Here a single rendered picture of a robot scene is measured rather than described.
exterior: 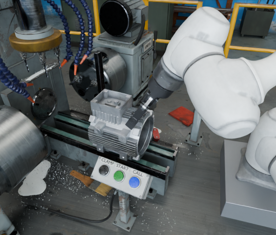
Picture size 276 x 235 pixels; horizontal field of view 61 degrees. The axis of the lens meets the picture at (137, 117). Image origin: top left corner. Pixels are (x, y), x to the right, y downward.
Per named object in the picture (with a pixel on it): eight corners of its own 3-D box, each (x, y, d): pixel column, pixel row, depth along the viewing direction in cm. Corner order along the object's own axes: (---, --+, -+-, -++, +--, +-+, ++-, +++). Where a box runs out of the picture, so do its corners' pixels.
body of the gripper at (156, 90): (160, 65, 68) (145, 86, 75) (148, 78, 62) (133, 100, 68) (180, 81, 68) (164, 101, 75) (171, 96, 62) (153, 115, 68)
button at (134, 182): (129, 185, 67) (127, 185, 66) (132, 176, 68) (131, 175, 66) (138, 190, 66) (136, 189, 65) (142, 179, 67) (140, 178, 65)
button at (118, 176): (113, 179, 69) (111, 179, 67) (117, 169, 70) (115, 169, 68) (122, 183, 68) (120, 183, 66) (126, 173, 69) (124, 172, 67)
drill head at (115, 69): (62, 106, 123) (51, 60, 108) (104, 73, 152) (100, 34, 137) (103, 119, 114) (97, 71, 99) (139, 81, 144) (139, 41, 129)
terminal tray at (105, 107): (91, 118, 89) (89, 101, 84) (106, 103, 96) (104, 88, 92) (120, 126, 85) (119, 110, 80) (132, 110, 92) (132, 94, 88)
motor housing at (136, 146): (90, 154, 95) (84, 116, 83) (113, 126, 109) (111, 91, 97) (135, 170, 88) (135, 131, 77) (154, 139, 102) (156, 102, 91)
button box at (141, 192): (96, 179, 75) (89, 177, 70) (104, 157, 76) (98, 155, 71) (145, 200, 69) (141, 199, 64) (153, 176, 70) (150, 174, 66)
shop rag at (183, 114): (167, 114, 137) (167, 112, 136) (181, 106, 143) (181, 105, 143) (187, 126, 128) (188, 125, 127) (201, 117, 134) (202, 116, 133)
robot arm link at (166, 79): (157, 61, 58) (145, 77, 62) (185, 84, 58) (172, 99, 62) (169, 48, 64) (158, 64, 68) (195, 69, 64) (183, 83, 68)
